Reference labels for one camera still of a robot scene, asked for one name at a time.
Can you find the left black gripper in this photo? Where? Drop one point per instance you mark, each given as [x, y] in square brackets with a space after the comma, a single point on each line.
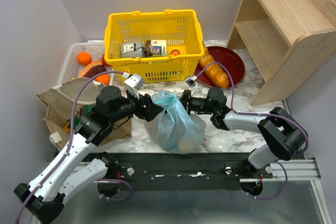
[142, 106]

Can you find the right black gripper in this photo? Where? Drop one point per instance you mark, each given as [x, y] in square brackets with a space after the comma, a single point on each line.
[187, 102]

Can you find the blue cartoon plastic bag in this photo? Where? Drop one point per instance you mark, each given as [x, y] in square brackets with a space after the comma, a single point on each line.
[174, 123]

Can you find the golden bread roll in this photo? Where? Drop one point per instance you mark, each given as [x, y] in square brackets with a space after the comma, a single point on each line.
[187, 145]

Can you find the orange yellow snack bag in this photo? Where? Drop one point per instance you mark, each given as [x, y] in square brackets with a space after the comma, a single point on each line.
[67, 128]

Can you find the brown jute tote bag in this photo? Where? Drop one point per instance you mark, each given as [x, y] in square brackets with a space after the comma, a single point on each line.
[60, 100]

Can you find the green snack bag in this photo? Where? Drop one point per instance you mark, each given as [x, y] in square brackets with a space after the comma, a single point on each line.
[77, 120]

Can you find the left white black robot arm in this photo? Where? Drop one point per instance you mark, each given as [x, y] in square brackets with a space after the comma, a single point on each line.
[45, 196]

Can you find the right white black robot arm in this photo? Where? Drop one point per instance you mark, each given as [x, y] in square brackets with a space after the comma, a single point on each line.
[282, 134]

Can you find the orange pastry bread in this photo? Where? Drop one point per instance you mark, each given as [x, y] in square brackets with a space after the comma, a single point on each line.
[215, 73]

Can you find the small orange tangerine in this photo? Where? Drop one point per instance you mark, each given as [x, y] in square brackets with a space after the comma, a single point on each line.
[105, 79]

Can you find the red bowl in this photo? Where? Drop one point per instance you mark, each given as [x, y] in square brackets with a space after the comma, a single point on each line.
[229, 59]

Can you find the grey white box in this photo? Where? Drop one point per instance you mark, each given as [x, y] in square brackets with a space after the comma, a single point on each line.
[133, 49]

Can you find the yellow plastic shopping basket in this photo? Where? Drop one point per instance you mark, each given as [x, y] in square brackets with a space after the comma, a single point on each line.
[180, 28]

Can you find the red apple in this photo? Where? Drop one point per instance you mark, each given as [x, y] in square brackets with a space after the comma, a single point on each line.
[104, 61]

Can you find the dark purple fruit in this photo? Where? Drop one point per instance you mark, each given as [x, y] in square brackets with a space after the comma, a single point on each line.
[94, 71]

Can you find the orange fruit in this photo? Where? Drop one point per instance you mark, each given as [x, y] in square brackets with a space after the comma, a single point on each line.
[84, 58]

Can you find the white perforated plastic tray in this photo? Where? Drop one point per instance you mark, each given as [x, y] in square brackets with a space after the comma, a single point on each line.
[72, 68]

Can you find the wooden shelf unit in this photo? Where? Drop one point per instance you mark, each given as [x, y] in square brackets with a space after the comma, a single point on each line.
[287, 39]

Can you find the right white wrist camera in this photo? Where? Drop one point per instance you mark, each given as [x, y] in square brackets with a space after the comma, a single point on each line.
[192, 82]

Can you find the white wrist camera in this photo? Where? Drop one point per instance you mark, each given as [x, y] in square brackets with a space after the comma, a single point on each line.
[133, 83]
[192, 82]

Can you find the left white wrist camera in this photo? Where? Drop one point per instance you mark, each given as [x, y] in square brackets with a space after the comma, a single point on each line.
[133, 83]

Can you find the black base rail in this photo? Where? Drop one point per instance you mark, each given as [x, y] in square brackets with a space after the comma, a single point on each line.
[166, 171]

